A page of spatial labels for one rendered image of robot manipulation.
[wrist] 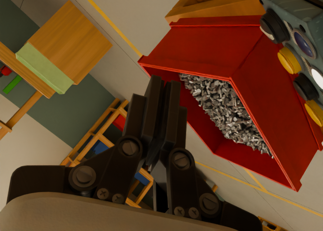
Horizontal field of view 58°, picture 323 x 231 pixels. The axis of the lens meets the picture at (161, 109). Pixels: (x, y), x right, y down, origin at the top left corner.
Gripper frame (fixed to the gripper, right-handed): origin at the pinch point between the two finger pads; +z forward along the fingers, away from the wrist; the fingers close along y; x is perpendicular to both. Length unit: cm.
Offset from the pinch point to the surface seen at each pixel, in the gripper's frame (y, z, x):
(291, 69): 10.7, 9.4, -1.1
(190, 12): 6.2, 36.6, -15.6
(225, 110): 16.9, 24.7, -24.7
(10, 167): -145, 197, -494
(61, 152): -75, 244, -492
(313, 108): 15.4, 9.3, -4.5
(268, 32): 7.4, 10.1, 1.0
